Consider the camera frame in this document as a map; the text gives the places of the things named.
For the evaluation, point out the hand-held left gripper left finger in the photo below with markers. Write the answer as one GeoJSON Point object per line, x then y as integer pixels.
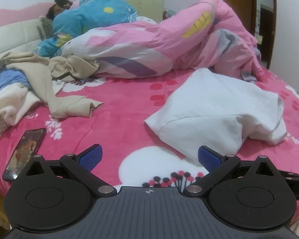
{"type": "Point", "coordinates": [89, 158]}

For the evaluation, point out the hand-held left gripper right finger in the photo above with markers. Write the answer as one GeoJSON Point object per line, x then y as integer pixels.
{"type": "Point", "coordinates": [209, 158]}

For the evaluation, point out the white shirt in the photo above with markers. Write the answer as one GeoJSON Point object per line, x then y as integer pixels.
{"type": "Point", "coordinates": [209, 109]}

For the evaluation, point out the pink floral bed blanket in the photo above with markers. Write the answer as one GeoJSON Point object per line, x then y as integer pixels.
{"type": "Point", "coordinates": [114, 109]}

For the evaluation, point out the smartphone with lit screen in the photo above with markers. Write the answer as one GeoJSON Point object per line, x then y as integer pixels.
{"type": "Point", "coordinates": [25, 149]}

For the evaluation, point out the beige garment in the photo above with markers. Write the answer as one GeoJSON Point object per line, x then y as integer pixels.
{"type": "Point", "coordinates": [64, 67]}

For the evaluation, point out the blue and cream blanket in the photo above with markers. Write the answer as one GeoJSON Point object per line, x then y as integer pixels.
{"type": "Point", "coordinates": [7, 84]}

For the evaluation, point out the pink carrot print duvet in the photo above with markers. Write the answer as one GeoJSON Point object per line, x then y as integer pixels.
{"type": "Point", "coordinates": [144, 37]}

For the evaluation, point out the grey patterned pillow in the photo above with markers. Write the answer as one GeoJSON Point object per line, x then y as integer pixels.
{"type": "Point", "coordinates": [46, 27]}

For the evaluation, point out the white padded headboard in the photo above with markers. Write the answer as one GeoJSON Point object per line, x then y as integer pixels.
{"type": "Point", "coordinates": [12, 34]}

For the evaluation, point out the cluttered wooden shelf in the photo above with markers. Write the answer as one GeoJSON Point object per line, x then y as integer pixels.
{"type": "Point", "coordinates": [169, 14]}

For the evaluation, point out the dark brown door frame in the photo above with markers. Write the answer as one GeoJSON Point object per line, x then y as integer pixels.
{"type": "Point", "coordinates": [274, 10]}

